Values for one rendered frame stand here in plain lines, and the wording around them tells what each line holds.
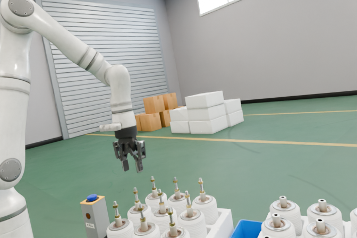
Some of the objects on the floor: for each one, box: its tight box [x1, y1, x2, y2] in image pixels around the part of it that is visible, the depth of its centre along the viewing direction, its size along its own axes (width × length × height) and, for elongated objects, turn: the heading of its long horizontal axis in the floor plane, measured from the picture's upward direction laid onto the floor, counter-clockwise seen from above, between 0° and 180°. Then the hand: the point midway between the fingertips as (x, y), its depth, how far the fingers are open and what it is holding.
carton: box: [139, 113, 162, 132], centre depth 474 cm, size 30×24×30 cm
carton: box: [134, 113, 146, 131], centre depth 501 cm, size 30×24×30 cm
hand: (132, 167), depth 87 cm, fingers open, 6 cm apart
